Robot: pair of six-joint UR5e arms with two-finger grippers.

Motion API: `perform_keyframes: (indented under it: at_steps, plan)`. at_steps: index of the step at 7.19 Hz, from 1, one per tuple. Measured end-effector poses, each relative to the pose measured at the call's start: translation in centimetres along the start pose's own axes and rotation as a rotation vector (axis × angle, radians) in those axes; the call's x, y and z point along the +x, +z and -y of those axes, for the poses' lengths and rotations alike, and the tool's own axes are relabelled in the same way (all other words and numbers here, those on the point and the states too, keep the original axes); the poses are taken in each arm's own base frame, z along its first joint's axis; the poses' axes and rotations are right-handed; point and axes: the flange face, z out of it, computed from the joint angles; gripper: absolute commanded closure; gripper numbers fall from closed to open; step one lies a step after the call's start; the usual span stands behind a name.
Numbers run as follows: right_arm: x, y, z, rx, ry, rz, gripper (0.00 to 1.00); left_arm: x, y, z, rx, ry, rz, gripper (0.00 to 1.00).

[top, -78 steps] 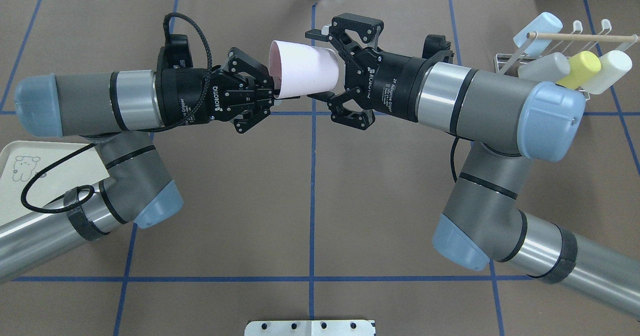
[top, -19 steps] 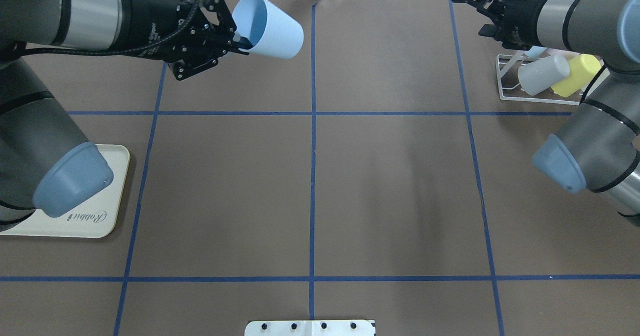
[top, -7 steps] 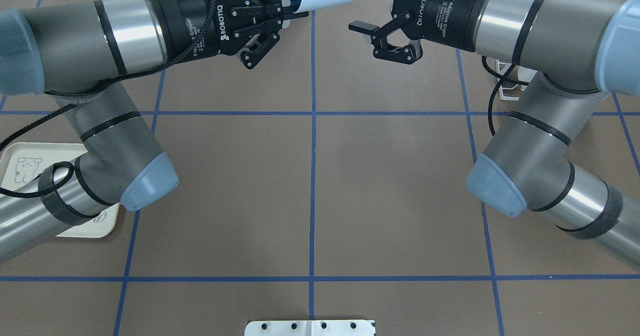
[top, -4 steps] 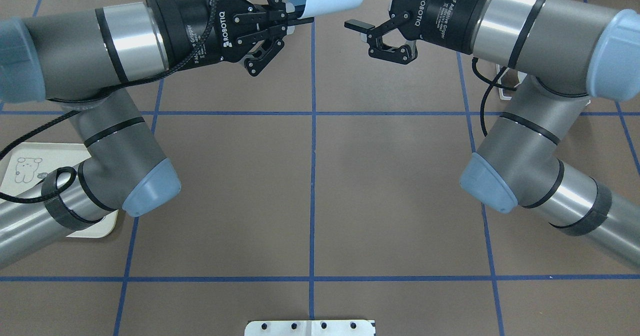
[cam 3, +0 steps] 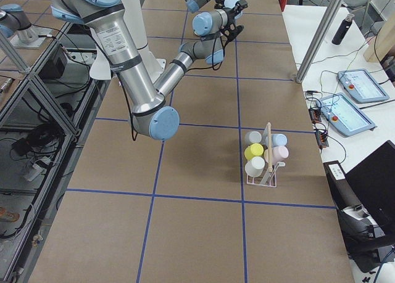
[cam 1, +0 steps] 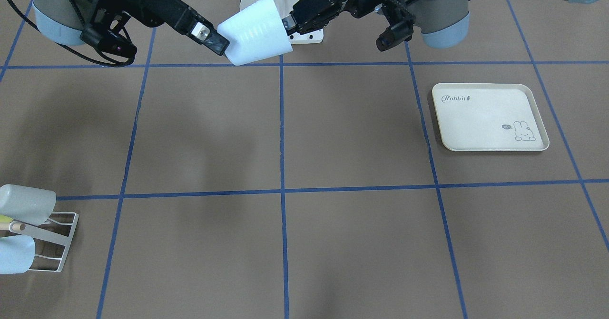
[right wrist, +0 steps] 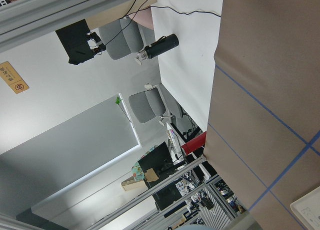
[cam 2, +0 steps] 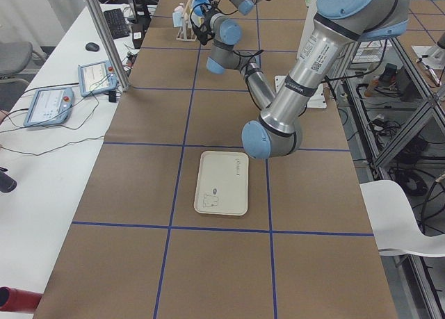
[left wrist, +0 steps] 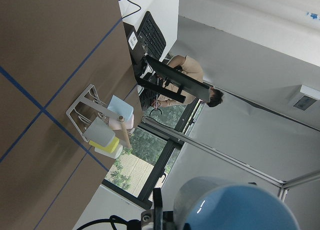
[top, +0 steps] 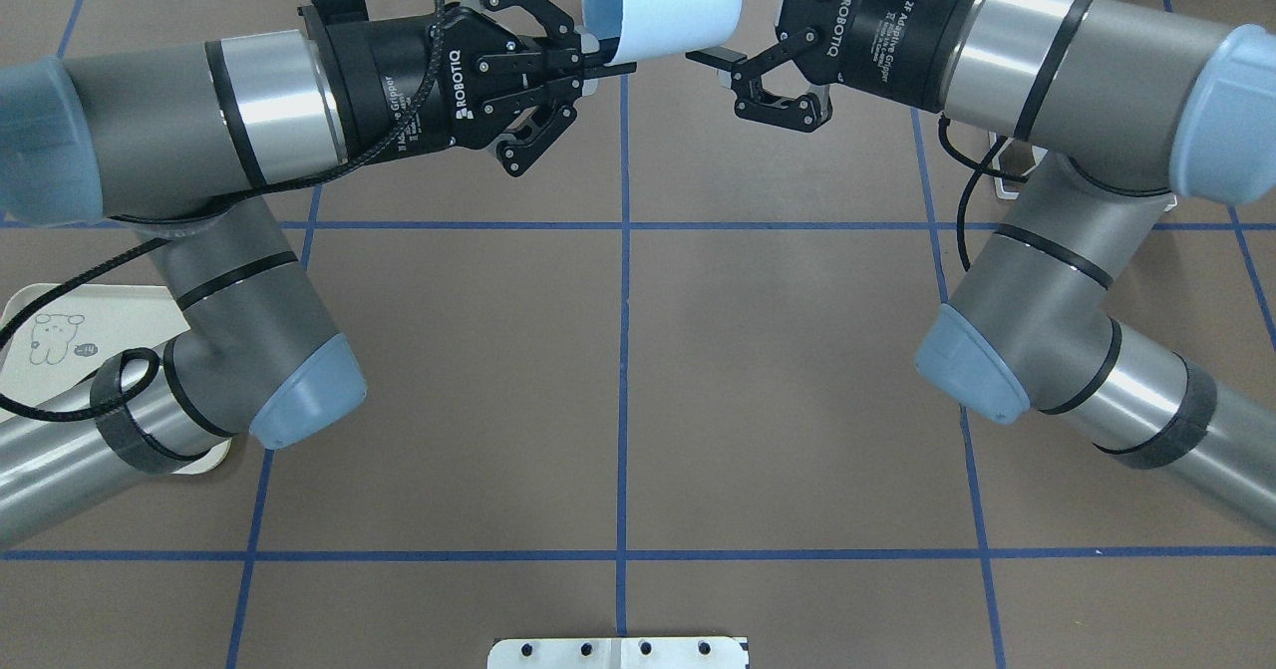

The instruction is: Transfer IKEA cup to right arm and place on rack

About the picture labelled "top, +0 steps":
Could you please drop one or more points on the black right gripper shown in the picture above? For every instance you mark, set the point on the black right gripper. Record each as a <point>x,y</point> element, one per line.
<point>900,39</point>

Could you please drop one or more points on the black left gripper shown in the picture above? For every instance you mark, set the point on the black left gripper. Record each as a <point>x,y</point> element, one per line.
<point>391,86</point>

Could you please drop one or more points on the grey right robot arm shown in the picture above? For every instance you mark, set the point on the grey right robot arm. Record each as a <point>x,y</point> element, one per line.
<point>1133,106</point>

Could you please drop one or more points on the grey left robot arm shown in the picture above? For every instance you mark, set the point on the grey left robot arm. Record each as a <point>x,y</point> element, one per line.
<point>182,145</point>

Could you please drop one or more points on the cream serving tray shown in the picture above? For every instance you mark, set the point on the cream serving tray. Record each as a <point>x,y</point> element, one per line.
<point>69,339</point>

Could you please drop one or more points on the white wire cup rack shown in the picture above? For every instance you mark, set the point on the white wire cup rack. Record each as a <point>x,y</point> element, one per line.
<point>1015,158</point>

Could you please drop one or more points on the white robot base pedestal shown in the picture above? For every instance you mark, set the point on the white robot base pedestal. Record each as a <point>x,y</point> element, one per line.
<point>621,652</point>

